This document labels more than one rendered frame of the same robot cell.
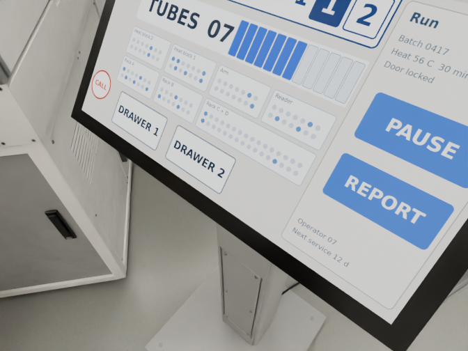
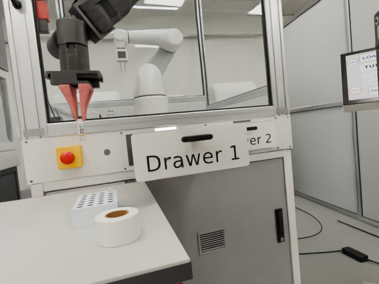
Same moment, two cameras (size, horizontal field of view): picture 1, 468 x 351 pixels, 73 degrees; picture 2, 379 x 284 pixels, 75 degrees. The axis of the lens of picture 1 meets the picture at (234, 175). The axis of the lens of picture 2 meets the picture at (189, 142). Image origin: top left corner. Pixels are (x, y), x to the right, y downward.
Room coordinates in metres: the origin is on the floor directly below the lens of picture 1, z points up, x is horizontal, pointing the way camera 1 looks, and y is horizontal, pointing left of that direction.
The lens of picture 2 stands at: (-0.52, 0.97, 0.93)
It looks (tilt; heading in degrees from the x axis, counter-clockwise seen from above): 3 degrees down; 354
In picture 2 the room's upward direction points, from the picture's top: 6 degrees counter-clockwise
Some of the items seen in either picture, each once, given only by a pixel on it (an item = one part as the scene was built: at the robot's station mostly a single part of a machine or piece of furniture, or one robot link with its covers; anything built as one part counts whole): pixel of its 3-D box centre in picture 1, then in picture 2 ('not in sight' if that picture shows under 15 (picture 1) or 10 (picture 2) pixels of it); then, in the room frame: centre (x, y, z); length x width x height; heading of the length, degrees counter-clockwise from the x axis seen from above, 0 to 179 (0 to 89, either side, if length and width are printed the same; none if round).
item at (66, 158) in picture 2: not in sight; (67, 158); (0.28, 1.27, 0.88); 0.04 x 0.03 x 0.04; 100
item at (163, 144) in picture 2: not in sight; (193, 150); (0.07, 0.90, 0.87); 0.29 x 0.02 x 0.11; 100
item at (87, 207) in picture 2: not in sight; (97, 207); (0.02, 1.13, 0.78); 0.12 x 0.08 x 0.04; 11
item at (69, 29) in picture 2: not in sight; (71, 36); (0.03, 1.14, 1.15); 0.07 x 0.06 x 0.07; 35
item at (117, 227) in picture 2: not in sight; (118, 225); (-0.11, 1.06, 0.78); 0.07 x 0.07 x 0.04
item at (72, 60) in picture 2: not in sight; (75, 65); (0.02, 1.14, 1.08); 0.10 x 0.07 x 0.07; 97
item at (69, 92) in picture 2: not in sight; (82, 99); (0.02, 1.13, 1.01); 0.07 x 0.07 x 0.09; 7
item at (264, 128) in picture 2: not in sight; (244, 137); (0.44, 0.65, 0.87); 0.29 x 0.02 x 0.11; 100
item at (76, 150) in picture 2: not in sight; (69, 156); (0.31, 1.28, 0.88); 0.07 x 0.05 x 0.07; 100
